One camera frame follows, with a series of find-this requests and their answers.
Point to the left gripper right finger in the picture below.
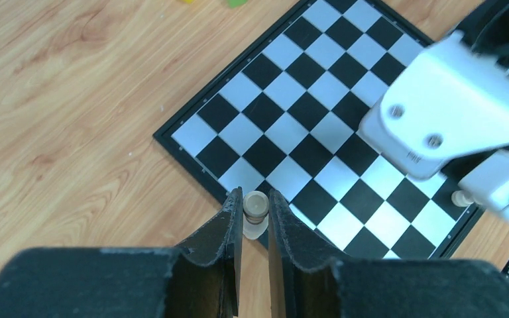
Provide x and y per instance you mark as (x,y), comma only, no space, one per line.
(309,277)

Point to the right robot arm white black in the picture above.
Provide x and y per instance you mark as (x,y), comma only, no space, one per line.
(486,30)

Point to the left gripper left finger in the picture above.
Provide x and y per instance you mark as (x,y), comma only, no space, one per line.
(198,277)

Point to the light chess piece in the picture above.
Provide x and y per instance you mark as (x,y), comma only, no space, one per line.
(462,198)
(255,214)

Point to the folding chess board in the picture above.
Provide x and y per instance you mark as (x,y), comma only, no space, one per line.
(285,115)

